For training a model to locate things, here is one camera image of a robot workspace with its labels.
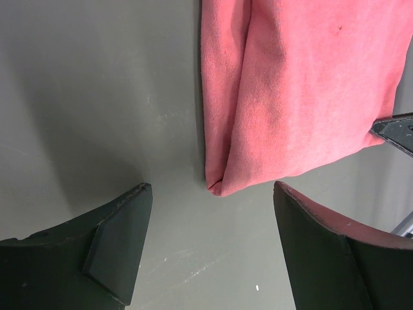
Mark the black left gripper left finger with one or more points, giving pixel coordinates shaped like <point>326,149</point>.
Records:
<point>88,262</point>

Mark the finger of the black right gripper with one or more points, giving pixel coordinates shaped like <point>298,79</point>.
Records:
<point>396,131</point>

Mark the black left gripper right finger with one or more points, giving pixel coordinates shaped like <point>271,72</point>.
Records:
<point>335,262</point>

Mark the salmon pink t shirt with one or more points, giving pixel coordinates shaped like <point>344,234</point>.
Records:
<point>289,86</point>

